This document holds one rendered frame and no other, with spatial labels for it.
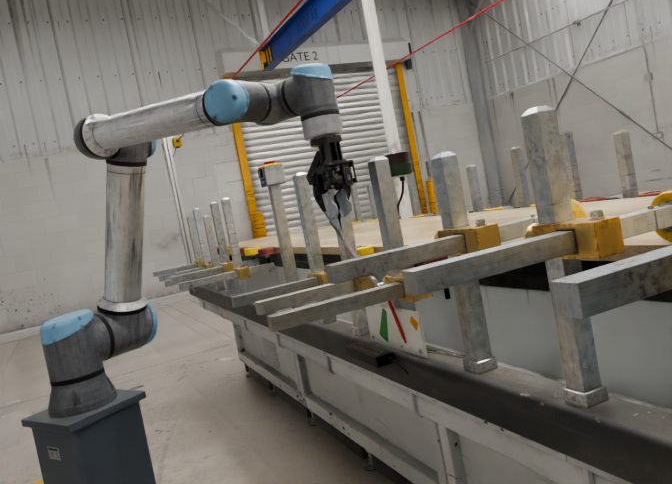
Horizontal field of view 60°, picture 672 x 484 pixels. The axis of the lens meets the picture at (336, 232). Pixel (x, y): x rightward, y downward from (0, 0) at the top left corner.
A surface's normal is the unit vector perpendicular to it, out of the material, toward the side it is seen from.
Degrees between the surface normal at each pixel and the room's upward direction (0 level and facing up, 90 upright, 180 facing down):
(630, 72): 90
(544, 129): 90
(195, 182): 90
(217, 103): 90
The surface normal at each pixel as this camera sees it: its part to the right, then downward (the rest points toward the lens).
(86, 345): 0.82, -0.12
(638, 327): -0.90, 0.19
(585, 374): 0.39, -0.03
